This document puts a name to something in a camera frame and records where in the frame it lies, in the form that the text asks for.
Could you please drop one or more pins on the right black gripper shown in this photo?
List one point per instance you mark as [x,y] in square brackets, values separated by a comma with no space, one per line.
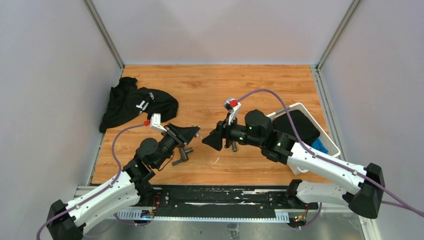
[214,140]

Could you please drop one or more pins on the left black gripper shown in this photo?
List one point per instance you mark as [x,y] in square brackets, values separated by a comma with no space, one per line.
[181,135]

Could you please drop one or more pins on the grey faucet with lever handle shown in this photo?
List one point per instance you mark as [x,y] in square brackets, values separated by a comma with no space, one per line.
[234,146]

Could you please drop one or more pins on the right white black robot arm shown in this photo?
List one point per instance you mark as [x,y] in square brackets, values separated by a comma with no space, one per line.
[352,185]

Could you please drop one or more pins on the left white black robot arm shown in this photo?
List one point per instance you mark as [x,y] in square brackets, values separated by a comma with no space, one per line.
[73,219]

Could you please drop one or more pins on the black cloth with white print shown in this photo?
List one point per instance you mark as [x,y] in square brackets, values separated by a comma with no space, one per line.
[127,101]

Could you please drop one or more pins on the black cloth in basket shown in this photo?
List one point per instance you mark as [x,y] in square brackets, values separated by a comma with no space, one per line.
[306,130]

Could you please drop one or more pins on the blue cloth in basket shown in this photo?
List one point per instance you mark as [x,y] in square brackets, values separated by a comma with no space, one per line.
[318,145]

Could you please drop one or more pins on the white plastic basket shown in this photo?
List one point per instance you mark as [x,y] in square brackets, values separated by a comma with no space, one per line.
[334,151]

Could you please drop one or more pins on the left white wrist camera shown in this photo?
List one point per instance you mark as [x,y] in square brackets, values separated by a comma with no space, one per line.
[156,123]

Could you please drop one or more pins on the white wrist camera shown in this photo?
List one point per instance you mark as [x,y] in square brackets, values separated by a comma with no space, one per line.
[233,107]
[156,123]

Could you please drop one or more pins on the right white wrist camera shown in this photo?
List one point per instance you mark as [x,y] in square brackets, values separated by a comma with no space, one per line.
[233,107]

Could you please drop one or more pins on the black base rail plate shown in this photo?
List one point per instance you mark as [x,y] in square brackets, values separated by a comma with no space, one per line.
[217,203]

